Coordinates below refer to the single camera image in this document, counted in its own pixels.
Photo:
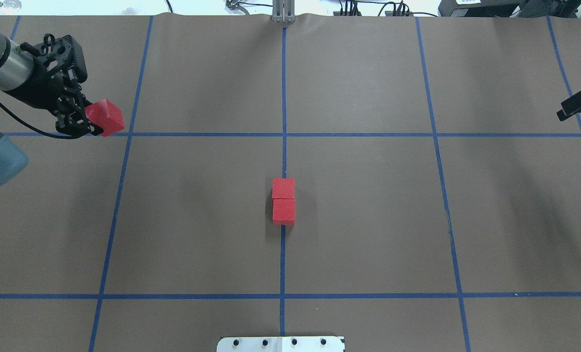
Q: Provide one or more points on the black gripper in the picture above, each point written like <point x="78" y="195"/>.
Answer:
<point x="42" y="96"/>

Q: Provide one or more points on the red cube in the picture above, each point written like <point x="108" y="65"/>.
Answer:
<point x="283" y="211"/>
<point x="283" y="188"/>
<point x="106" y="116"/>

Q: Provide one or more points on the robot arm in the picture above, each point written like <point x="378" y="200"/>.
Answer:
<point x="15" y="68"/>

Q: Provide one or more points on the black monitor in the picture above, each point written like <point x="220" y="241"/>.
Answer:
<point x="509" y="8"/>

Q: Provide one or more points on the clear tape roll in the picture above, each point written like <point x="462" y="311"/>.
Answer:
<point x="10" y="6"/>

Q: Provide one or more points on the wrist black camera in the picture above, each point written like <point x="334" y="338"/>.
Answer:
<point x="58" y="55"/>

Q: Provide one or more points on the aluminium frame post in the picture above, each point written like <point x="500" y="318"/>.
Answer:
<point x="283" y="11"/>

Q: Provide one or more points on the white central pedestal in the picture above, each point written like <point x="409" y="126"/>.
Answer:
<point x="282" y="344"/>

